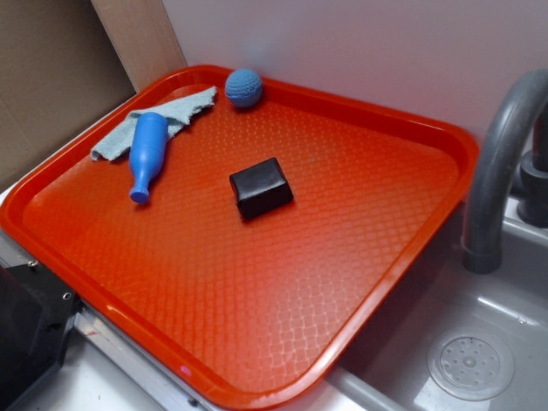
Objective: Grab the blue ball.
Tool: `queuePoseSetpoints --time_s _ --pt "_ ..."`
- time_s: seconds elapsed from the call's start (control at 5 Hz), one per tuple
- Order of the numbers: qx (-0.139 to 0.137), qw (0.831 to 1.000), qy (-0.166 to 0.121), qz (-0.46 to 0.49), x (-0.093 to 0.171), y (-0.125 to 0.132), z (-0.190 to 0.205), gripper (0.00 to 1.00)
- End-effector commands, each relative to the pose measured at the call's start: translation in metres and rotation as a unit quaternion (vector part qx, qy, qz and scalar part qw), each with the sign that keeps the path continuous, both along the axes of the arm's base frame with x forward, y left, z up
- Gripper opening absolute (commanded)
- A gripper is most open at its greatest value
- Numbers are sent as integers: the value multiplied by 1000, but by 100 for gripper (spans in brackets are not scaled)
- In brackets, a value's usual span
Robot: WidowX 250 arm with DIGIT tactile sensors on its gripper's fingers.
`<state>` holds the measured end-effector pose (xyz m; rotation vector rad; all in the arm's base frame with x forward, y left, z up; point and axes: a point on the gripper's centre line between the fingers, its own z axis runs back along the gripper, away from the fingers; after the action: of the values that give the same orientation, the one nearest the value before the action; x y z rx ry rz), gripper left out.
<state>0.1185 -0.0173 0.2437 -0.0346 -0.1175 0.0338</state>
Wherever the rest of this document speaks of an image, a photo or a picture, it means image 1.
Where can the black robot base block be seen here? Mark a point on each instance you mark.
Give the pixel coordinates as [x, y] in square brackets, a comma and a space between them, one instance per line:
[37, 317]

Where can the blue knitted ball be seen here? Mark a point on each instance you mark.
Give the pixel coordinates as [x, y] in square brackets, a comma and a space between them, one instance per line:
[243, 88]

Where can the black rectangular block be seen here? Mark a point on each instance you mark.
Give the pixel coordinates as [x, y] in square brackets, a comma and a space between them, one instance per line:
[260, 188]

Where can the orange plastic tray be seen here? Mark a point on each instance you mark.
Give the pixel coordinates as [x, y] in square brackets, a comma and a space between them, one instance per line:
[249, 313]

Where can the light blue cloth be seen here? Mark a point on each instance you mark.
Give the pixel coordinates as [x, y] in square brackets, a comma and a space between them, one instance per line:
[177, 112]

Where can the blue plastic bowling pin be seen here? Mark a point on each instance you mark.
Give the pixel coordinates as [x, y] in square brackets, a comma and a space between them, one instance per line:
[146, 157]

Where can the light wooden board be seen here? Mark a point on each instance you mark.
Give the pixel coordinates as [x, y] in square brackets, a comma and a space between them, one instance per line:
[143, 37]

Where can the grey toy sink basin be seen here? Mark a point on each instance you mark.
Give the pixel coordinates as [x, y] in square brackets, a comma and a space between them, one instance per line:
[385, 367]

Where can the brown cardboard panel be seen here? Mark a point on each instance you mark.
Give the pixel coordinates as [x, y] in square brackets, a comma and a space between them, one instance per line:
[59, 74]

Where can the round sink drain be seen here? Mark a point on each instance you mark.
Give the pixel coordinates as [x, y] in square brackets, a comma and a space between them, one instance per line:
[470, 364]

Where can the dark grey faucet knob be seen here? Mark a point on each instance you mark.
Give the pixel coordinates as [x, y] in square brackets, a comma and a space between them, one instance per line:
[533, 172]

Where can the grey curved faucet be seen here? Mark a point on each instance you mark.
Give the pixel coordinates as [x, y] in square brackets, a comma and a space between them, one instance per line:
[508, 138]

